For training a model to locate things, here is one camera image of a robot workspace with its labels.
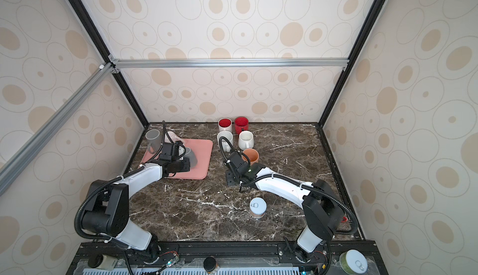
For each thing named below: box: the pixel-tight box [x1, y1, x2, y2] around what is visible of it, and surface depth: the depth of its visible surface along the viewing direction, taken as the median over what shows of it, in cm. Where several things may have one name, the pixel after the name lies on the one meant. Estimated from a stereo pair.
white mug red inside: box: [217, 117, 233, 134], surface depth 112 cm
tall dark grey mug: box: [145, 128, 162, 154], surface depth 102 cm
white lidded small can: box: [249, 197, 268, 220], surface depth 83 cm
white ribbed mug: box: [237, 130, 255, 151], surface depth 105 cm
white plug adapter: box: [88, 253, 118, 271], surface depth 68 cm
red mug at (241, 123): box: [234, 115, 249, 136], surface depth 113 cm
